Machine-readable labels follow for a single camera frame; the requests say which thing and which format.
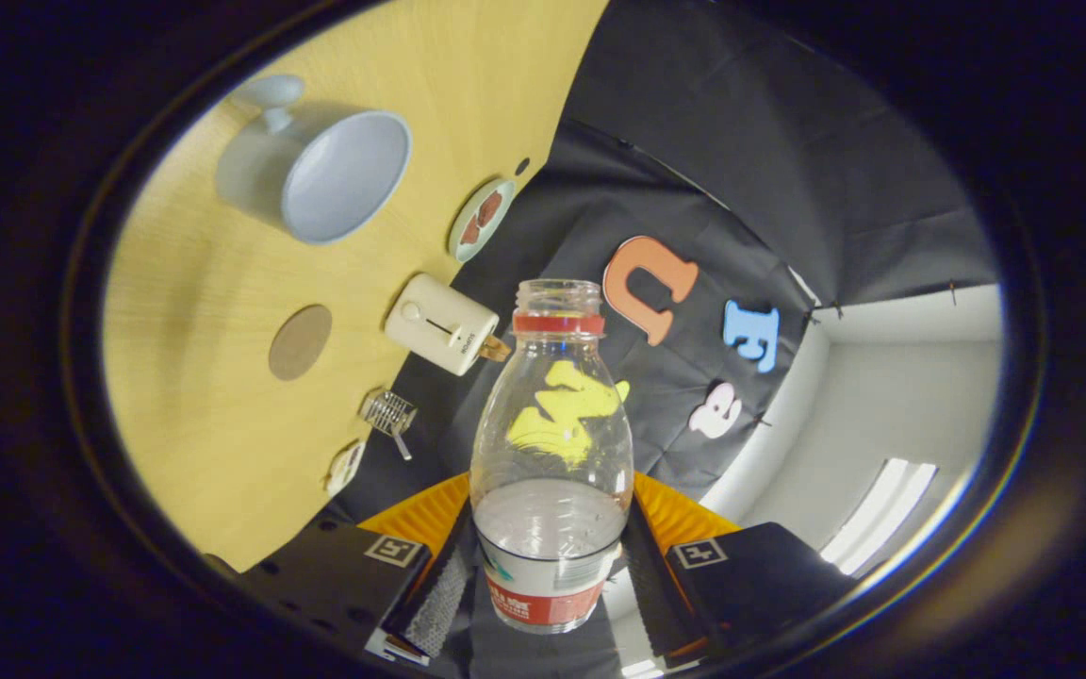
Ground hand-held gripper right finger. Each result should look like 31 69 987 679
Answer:
617 472 860 661

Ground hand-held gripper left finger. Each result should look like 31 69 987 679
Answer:
208 472 485 661

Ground round brown coaster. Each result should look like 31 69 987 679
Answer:
268 304 334 382

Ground clear plastic juice bottle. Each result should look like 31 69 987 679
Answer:
469 279 635 635

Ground pale blue cup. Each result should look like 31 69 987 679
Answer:
215 75 412 246

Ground white divided condiment tray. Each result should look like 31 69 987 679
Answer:
326 439 367 498

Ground long ceiling light panel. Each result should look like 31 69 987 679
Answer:
819 458 938 576

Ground wooden table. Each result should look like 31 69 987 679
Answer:
102 0 610 573

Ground white toaster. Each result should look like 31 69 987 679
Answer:
384 273 500 377

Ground pale green plate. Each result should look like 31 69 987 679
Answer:
448 178 517 263

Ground black backdrop cloth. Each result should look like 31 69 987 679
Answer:
321 0 1001 524

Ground small metal wire rack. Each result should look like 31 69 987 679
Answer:
359 389 419 461

